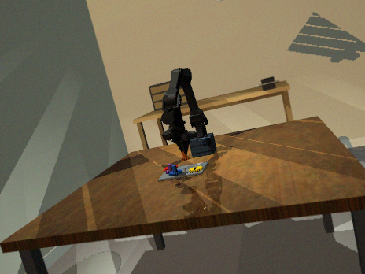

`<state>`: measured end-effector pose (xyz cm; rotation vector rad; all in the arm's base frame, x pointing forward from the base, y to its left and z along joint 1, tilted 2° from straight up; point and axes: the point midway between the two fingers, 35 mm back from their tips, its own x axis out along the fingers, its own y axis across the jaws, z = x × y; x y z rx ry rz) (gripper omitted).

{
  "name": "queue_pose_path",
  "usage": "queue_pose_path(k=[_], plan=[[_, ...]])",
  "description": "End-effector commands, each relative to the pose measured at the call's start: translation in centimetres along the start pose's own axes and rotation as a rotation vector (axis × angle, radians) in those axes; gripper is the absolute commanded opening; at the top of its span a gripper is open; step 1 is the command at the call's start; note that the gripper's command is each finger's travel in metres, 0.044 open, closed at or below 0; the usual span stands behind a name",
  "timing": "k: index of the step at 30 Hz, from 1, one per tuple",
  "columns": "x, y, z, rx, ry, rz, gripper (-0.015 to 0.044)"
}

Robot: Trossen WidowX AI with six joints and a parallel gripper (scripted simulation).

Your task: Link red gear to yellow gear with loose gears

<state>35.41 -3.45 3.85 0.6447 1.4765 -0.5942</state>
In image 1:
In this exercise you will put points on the purple gear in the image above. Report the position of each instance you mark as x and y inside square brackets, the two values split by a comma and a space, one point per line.
[169, 169]

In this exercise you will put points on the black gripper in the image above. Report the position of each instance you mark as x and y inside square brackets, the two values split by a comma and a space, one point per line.
[183, 140]

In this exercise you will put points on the dark blue gear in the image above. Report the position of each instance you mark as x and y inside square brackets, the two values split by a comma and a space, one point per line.
[175, 171]

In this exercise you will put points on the orange gear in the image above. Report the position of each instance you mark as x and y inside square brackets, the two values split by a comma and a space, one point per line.
[184, 156]

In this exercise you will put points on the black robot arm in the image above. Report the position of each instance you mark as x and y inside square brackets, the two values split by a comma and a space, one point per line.
[172, 102]

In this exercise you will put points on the yellow gear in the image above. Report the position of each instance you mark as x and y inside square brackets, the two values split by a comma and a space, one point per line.
[197, 169]

